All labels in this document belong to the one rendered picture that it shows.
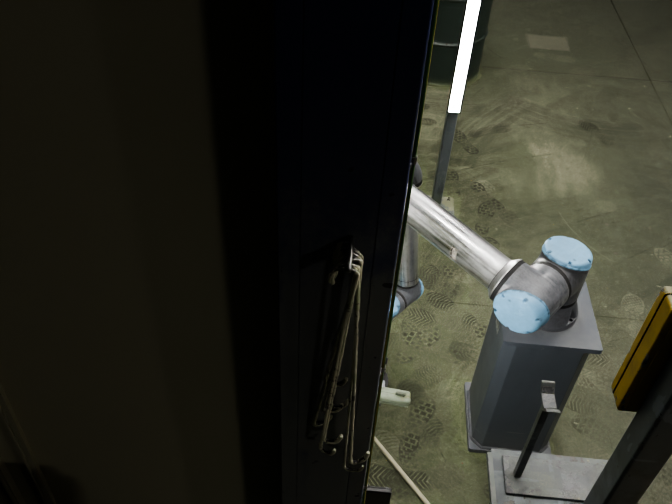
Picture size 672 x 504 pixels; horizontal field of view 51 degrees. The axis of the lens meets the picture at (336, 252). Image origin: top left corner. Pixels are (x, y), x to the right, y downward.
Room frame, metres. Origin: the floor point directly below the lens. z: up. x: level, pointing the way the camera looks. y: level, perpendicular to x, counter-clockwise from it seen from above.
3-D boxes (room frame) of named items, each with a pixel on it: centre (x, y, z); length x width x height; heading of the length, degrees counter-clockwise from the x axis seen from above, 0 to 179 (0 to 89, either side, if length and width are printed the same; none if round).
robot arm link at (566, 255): (1.55, -0.69, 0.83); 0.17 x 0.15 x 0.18; 140
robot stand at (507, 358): (1.56, -0.70, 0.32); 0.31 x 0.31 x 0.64; 88
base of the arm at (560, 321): (1.56, -0.70, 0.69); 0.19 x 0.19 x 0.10
